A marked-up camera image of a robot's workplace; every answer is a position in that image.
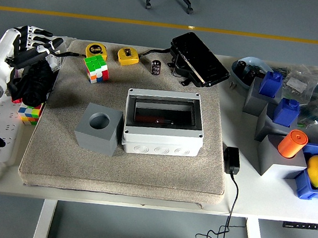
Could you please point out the black power adapter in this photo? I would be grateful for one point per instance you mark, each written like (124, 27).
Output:
(231, 160)

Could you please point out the small grey metal clip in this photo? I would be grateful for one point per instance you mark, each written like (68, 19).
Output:
(232, 86)

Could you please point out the light blue bowl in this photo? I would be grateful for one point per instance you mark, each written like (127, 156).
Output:
(256, 61)

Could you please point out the grey-brown mat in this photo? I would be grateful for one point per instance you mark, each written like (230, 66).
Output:
(140, 174)

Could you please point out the white power strip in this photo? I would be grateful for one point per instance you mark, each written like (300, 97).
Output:
(2, 146)

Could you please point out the clear bags of small parts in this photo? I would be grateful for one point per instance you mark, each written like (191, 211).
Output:
(68, 41)

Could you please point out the grey holder block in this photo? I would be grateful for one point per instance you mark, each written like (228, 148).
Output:
(265, 129)
(253, 103)

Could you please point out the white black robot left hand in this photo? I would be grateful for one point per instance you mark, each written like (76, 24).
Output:
(1, 53)

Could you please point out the grey block with round hole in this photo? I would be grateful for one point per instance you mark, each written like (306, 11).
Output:
(275, 165)
(95, 140)

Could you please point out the large colourful puzzle cube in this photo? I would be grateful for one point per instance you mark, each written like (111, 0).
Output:
(96, 69)

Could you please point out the blue plastic bin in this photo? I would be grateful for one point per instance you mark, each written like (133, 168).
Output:
(303, 186)

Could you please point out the blue plastic block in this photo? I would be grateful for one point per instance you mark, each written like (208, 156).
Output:
(286, 112)
(270, 84)

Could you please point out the small colourful puzzle cube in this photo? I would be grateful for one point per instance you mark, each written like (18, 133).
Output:
(30, 114)

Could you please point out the grey junction box clear lid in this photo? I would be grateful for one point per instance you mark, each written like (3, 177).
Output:
(158, 148)

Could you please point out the black cylindrical capacitor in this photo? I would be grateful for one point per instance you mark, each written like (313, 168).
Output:
(156, 67)
(241, 66)
(251, 75)

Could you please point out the yellow tape measure 5m print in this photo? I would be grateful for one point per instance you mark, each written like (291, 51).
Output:
(96, 50)

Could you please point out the black cloth bundle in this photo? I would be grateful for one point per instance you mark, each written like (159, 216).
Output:
(36, 86)

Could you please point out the black table control panel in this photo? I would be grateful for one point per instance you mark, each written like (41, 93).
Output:
(305, 226)

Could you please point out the yellow tape measure black label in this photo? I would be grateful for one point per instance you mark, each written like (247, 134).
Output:
(128, 57)

